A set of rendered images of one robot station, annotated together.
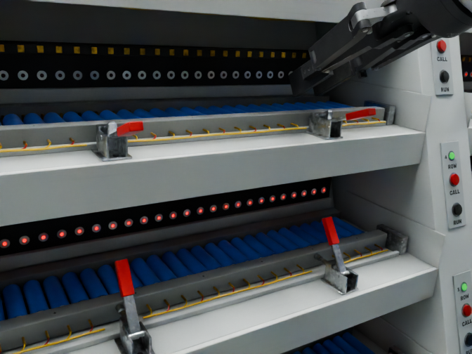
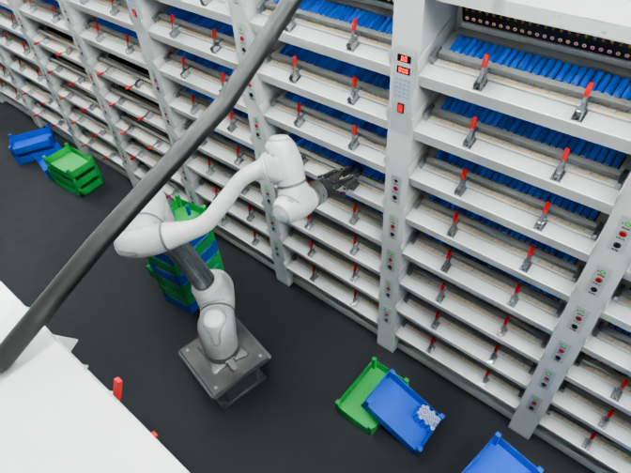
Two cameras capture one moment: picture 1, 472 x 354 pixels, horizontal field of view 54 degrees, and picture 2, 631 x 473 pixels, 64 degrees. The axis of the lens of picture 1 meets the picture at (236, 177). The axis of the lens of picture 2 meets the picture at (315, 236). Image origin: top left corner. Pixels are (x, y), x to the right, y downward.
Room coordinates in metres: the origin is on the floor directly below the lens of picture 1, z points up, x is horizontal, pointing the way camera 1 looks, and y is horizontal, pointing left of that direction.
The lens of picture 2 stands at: (-0.02, -1.55, 2.22)
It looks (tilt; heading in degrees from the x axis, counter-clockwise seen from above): 45 degrees down; 74
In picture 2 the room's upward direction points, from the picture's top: 5 degrees counter-clockwise
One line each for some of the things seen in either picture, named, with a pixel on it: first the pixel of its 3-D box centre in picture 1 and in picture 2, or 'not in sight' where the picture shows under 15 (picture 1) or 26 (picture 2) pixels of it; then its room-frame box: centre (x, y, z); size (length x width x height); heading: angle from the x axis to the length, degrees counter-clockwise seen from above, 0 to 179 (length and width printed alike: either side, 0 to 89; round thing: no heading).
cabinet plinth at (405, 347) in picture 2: not in sight; (344, 296); (0.59, 0.06, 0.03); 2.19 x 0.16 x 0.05; 120
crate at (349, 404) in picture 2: not in sight; (372, 394); (0.49, -0.53, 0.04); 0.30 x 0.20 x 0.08; 30
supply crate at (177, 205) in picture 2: not in sight; (173, 222); (-0.17, 0.45, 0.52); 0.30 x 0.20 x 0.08; 39
